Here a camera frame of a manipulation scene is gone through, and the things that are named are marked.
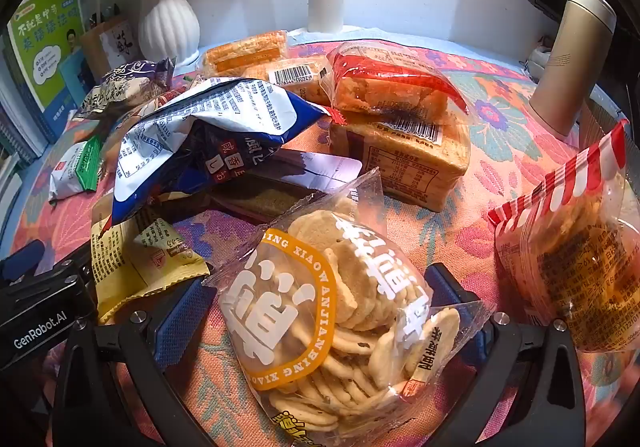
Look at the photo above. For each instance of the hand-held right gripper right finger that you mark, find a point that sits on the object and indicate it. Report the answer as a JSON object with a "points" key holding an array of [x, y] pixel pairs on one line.
{"points": [[445, 284]]}

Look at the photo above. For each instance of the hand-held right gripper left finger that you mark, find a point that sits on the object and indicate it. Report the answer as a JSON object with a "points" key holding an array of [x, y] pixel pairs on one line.
{"points": [[185, 322]]}

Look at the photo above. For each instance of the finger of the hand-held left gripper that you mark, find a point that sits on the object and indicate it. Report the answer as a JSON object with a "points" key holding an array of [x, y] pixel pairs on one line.
{"points": [[75, 264], [22, 259]]}

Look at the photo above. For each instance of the yellow snack packet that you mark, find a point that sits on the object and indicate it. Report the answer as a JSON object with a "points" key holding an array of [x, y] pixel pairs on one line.
{"points": [[150, 267]]}

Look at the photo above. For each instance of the clear round cracker bag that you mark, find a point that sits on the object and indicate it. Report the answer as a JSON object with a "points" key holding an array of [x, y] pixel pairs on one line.
{"points": [[350, 287]]}

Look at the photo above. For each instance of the blue white chip bag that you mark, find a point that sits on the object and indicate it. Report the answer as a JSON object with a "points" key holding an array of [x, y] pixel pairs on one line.
{"points": [[210, 127]]}

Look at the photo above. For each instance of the brown baked slice pack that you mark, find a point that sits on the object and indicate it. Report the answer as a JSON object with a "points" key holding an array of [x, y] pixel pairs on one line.
{"points": [[295, 77]]}

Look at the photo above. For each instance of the green white small packet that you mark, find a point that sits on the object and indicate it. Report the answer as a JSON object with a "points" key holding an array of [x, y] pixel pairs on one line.
{"points": [[75, 167]]}

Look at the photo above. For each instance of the stack of notebooks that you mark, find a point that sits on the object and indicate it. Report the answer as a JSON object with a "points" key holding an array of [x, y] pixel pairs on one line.
{"points": [[15, 137]]}

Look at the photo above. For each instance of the red striped snack bag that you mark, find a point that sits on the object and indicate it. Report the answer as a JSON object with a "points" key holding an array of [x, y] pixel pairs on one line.
{"points": [[565, 252]]}

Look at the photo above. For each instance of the toast bread loaf pack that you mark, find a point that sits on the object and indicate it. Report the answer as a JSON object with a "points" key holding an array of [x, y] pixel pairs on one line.
{"points": [[400, 167]]}

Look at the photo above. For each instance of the floral tablecloth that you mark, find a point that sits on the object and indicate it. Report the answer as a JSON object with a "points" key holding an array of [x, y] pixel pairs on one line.
{"points": [[500, 117]]}

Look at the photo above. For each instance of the dark patterned snack bag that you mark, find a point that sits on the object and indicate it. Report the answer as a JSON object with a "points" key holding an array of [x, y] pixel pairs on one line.
{"points": [[120, 87]]}

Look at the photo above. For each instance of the blue booklet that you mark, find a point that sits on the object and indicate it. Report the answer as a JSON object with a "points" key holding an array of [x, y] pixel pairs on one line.
{"points": [[77, 74]]}

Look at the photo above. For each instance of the red wrapped bread pack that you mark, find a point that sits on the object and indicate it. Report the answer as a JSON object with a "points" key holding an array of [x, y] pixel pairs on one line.
{"points": [[385, 87]]}

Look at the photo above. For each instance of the green book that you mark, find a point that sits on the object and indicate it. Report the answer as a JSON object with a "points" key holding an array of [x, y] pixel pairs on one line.
{"points": [[45, 42]]}

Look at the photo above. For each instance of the brown paper box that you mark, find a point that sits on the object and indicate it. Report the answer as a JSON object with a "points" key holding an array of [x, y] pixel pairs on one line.
{"points": [[107, 44]]}

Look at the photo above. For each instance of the beige thermos bottle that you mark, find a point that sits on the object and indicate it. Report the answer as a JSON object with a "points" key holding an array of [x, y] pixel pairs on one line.
{"points": [[570, 62]]}

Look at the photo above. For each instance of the orange rice cracker pack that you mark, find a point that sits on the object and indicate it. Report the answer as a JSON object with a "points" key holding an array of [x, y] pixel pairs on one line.
{"points": [[245, 52]]}

